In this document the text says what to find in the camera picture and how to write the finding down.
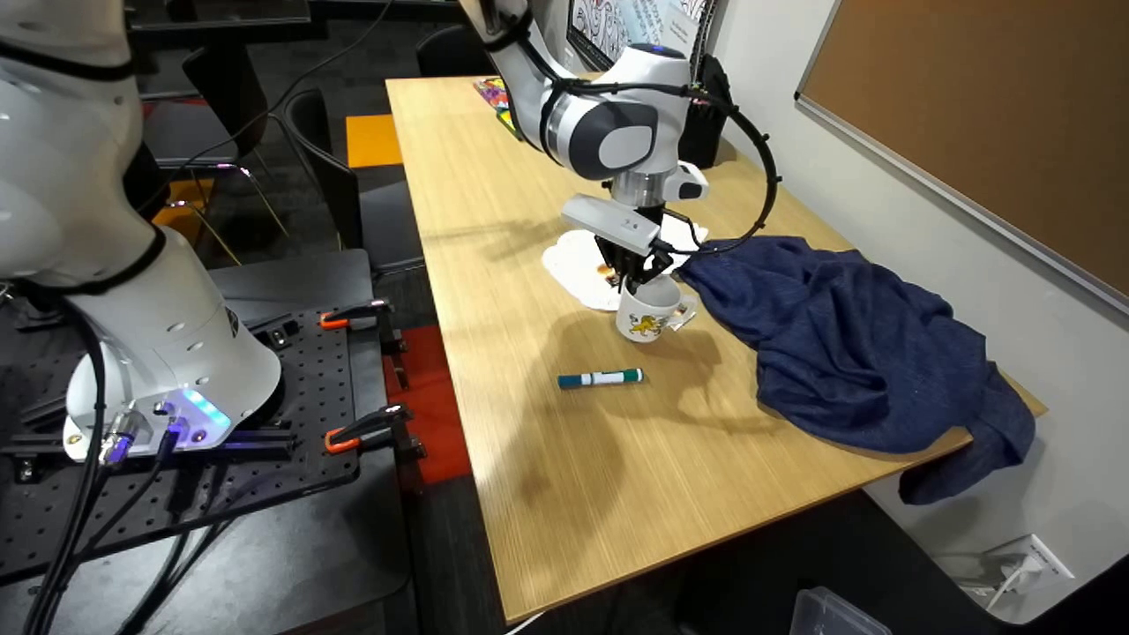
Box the whiteboard with drawings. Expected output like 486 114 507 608
564 0 716 69

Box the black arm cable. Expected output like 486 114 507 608
658 78 787 256

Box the black round-backed chair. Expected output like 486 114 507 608
413 22 507 82

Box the black base cable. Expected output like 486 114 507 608
23 299 135 635

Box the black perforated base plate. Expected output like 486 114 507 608
0 307 408 584

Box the pink crayon box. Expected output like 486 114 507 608
472 73 518 115

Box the brown cork board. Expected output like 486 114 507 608
795 0 1129 333

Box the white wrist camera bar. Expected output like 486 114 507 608
561 195 663 256

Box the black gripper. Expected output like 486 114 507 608
598 210 705 299

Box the orange black clamp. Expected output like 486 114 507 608
322 403 408 460
314 295 394 334

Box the orange chair seat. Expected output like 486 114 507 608
341 114 407 173

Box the black office chair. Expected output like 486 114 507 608
282 82 408 252

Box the white patterned cloth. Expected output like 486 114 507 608
540 210 713 314

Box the clear plastic container lid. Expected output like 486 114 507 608
787 583 895 635

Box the green whiteboard marker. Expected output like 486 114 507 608
555 368 649 395

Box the dark blue cloth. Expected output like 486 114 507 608
679 234 1042 508

